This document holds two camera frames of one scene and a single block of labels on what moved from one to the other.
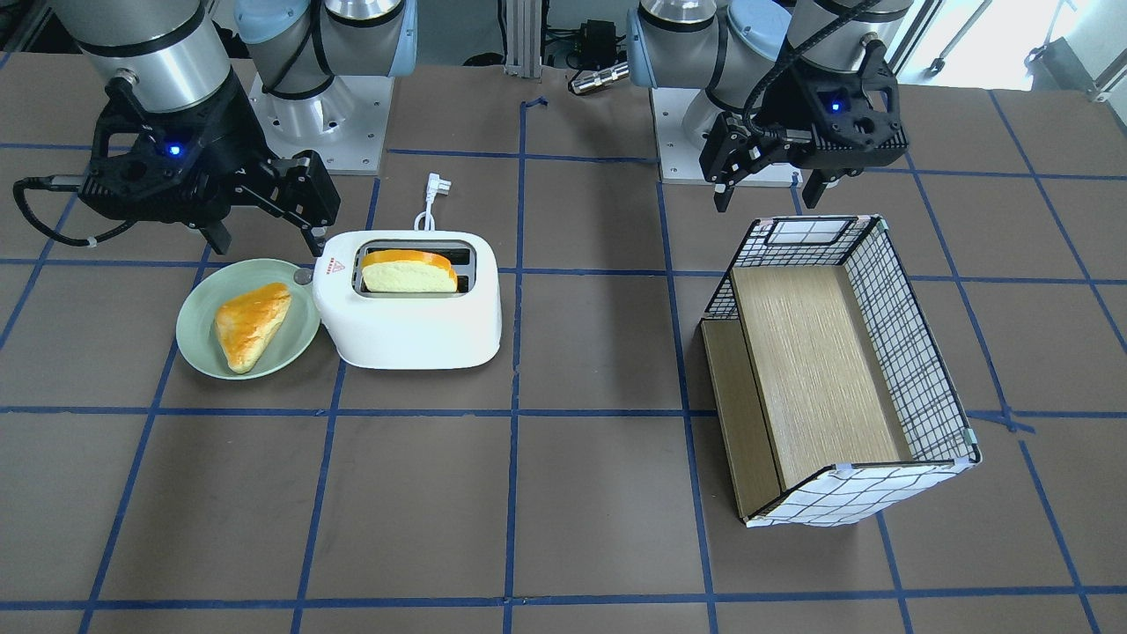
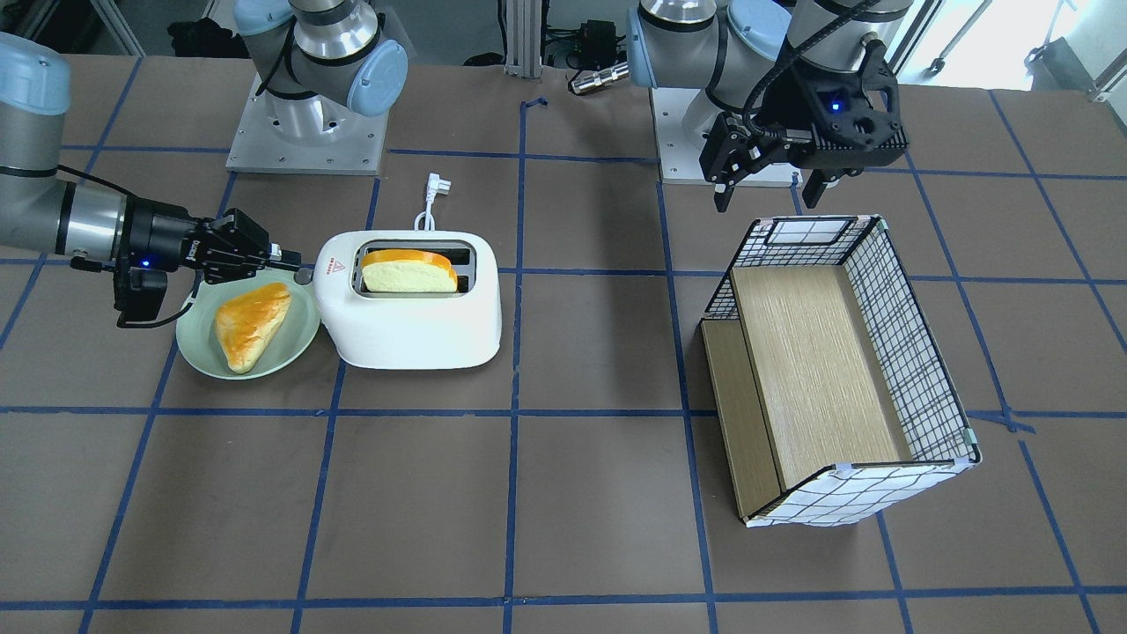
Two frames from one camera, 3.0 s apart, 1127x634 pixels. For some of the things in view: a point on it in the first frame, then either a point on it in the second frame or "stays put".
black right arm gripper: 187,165 -> 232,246
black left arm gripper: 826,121 stays put
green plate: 293,332 stays put
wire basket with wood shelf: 832,400 stays put
